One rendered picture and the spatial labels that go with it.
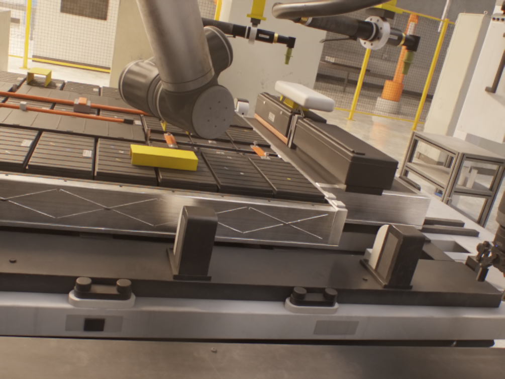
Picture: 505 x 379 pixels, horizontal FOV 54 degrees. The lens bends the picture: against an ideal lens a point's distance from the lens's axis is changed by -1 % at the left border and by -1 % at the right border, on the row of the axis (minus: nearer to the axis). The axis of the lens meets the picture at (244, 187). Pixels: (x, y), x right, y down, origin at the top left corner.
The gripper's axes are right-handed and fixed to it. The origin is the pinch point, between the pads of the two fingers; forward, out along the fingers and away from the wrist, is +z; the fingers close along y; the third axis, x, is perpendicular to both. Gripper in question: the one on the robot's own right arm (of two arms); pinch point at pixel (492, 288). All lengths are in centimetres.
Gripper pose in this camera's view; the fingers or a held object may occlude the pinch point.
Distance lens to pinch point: 137.1
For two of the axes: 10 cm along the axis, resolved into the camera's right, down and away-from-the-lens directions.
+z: -2.0, 9.3, 3.1
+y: 2.2, 3.5, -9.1
